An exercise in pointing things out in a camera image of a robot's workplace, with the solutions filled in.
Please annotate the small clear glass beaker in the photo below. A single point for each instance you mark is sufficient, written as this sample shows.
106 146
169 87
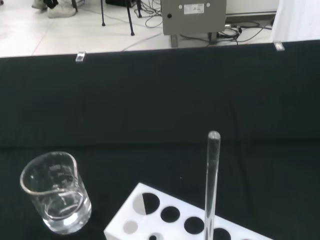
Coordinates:
50 212

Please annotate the black bench cloth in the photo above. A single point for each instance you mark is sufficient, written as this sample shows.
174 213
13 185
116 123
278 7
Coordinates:
150 100

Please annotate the white test tube rack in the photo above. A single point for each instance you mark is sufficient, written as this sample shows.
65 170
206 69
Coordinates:
117 231

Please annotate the black tripod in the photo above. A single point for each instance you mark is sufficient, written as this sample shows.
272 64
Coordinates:
130 22

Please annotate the grey control box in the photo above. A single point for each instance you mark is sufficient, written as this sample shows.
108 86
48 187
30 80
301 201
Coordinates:
192 22

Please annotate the white curtain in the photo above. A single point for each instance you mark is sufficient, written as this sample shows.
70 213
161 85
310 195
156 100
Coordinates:
297 20

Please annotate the person's foot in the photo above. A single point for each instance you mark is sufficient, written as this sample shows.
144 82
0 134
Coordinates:
61 12
39 3

